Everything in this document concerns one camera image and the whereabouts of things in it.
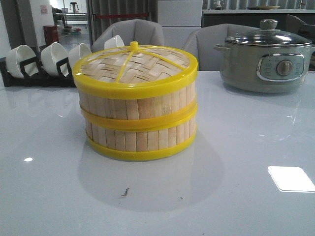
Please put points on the bamboo steamer tray yellow rim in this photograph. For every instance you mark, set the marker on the bamboo steamer tray yellow rim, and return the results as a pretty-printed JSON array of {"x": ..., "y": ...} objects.
[{"x": 146, "y": 114}]

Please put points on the woven bamboo steamer lid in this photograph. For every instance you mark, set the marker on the woven bamboo steamer lid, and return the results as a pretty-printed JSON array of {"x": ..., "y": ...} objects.
[{"x": 135, "y": 71}]

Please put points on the grey chair left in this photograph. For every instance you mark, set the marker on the grey chair left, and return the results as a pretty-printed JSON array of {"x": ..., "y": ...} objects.
[{"x": 143, "y": 31}]

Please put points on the white bowl far right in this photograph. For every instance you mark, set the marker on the white bowl far right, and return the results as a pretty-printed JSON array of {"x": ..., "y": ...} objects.
[{"x": 113, "y": 42}]

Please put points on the white bowl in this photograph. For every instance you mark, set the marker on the white bowl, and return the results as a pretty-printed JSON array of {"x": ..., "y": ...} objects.
[
  {"x": 113, "y": 42},
  {"x": 51, "y": 55},
  {"x": 78, "y": 52},
  {"x": 15, "y": 56}
]

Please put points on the white refrigerator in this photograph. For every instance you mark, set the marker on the white refrigerator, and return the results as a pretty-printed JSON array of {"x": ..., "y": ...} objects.
[{"x": 178, "y": 19}]

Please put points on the black dish rack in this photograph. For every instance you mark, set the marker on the black dish rack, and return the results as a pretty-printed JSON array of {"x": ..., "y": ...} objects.
[{"x": 36, "y": 76}]

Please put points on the green electric cooking pot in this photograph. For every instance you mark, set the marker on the green electric cooking pot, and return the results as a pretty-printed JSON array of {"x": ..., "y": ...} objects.
[{"x": 264, "y": 69}]

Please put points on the red barrier belt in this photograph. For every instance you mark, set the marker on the red barrier belt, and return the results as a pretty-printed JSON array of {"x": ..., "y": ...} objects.
[{"x": 137, "y": 15}]

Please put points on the dark grey cabinet counter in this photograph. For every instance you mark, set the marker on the dark grey cabinet counter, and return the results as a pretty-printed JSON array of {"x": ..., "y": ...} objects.
[{"x": 253, "y": 17}]

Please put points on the red trash bin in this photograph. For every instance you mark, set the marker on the red trash bin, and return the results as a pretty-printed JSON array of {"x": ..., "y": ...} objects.
[{"x": 50, "y": 34}]

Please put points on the glass pot lid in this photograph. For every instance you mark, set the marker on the glass pot lid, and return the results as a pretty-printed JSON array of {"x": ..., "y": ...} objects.
[{"x": 269, "y": 36}]

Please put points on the yellow plate on counter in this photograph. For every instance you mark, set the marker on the yellow plate on counter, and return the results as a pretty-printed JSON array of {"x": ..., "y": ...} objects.
[{"x": 268, "y": 7}]

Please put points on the white bowl far left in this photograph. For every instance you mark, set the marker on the white bowl far left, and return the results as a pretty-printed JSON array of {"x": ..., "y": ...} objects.
[{"x": 15, "y": 56}]

